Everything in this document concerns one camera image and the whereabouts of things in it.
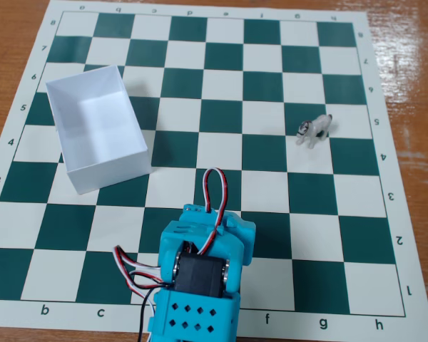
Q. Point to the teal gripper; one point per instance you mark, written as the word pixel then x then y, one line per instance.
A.
pixel 194 212

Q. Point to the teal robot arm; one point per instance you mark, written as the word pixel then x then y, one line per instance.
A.
pixel 196 306

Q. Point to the small white toy horse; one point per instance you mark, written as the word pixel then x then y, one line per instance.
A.
pixel 315 129

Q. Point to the white open cardboard box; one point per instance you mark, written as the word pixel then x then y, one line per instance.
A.
pixel 100 132

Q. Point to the green and white chessboard mat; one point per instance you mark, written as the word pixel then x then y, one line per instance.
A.
pixel 264 185

